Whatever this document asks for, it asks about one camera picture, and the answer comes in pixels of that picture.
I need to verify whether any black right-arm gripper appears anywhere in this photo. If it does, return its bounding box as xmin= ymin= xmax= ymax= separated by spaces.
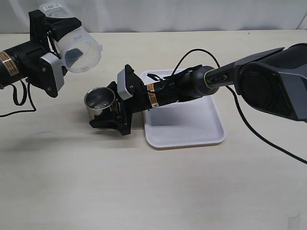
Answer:
xmin=89 ymin=72 xmax=152 ymax=136

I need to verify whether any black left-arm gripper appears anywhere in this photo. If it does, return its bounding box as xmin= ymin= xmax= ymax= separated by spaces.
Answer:
xmin=17 ymin=10 xmax=83 ymax=91

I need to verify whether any stainless steel cup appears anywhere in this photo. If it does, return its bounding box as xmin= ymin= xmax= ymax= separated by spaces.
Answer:
xmin=84 ymin=87 xmax=118 ymax=120

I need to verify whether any clear plastic water pitcher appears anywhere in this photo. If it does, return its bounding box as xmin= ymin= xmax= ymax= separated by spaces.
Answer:
xmin=39 ymin=2 xmax=103 ymax=73

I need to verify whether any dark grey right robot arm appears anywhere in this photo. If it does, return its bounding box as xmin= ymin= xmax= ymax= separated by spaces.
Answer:
xmin=86 ymin=43 xmax=307 ymax=135

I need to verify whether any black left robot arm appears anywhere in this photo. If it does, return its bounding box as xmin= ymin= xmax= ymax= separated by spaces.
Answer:
xmin=0 ymin=10 xmax=82 ymax=98

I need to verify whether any white rectangular plastic tray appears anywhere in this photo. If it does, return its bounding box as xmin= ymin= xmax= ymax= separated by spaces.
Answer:
xmin=139 ymin=69 xmax=227 ymax=151

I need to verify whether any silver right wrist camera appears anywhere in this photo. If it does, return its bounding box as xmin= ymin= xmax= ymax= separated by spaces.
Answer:
xmin=117 ymin=64 xmax=133 ymax=101

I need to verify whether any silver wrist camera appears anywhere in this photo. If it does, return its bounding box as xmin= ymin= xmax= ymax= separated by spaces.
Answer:
xmin=39 ymin=53 xmax=64 ymax=98
xmin=117 ymin=64 xmax=133 ymax=101

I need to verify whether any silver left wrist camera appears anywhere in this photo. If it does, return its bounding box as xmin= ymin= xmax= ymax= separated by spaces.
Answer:
xmin=39 ymin=53 xmax=64 ymax=98

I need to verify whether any black right-arm cable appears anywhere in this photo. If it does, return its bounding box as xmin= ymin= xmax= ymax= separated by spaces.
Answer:
xmin=146 ymin=48 xmax=307 ymax=165

